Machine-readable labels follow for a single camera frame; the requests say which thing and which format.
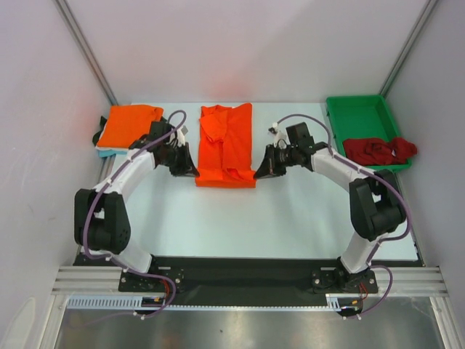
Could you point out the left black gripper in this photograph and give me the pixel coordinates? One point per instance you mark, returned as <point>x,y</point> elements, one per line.
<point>187,168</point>

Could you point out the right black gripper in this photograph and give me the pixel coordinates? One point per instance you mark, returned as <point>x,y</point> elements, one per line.
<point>275,160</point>

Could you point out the orange t shirt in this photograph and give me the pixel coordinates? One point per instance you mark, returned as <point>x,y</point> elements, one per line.
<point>127,123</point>
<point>225,147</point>

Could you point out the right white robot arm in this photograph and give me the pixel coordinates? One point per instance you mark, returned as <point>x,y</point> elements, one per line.
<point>376,207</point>

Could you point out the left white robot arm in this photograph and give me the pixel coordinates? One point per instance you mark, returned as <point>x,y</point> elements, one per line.
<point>101,220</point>

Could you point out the green plastic bin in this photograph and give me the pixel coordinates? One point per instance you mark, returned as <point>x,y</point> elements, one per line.
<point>365,116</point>

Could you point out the folded orange t shirt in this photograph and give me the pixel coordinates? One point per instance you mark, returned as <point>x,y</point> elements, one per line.
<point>127,123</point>

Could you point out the dark red t shirt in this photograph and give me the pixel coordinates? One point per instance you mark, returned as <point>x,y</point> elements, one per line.
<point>378,152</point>

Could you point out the folded light blue t shirt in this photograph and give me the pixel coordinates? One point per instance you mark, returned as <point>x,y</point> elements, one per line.
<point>105,154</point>

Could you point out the folded black t shirt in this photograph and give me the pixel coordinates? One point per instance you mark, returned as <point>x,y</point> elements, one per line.
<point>96,137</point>

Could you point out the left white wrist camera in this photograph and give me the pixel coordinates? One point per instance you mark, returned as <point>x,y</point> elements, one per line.
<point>180,136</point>

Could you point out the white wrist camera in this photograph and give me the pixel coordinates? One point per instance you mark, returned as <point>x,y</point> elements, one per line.
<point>180,136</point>
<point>279,138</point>

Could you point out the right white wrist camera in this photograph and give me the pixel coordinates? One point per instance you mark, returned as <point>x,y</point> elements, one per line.
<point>279,138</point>

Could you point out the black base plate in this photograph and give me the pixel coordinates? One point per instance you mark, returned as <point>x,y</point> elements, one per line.
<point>249,282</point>

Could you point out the light blue cable duct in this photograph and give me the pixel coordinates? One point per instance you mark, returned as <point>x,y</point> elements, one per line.
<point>151,303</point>

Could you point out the aluminium front rail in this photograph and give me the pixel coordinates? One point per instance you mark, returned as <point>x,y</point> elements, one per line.
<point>104,280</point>

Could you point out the left aluminium corner post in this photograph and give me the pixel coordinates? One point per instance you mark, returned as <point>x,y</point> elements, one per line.
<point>84,47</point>

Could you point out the aluminium corner post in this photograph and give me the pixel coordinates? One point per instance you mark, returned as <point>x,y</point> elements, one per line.
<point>84,47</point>
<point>421,22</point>

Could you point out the right aluminium corner post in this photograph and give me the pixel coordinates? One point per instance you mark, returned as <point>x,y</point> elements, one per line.
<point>421,22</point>

